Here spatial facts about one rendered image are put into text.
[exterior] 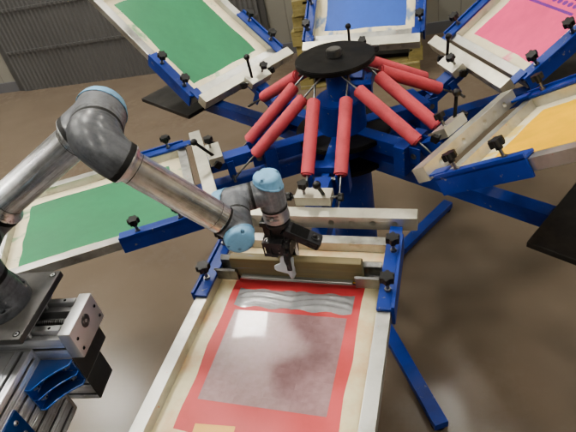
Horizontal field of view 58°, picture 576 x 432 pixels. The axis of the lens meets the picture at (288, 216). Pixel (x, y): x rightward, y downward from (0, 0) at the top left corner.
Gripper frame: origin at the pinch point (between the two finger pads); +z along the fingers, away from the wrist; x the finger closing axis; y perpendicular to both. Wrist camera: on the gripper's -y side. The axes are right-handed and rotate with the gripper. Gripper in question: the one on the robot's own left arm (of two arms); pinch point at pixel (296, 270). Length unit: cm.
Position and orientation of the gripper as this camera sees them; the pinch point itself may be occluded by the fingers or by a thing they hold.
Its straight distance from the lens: 156.5
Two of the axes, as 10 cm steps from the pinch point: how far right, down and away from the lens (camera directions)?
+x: -2.5, 6.4, -7.3
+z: 1.8, 7.7, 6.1
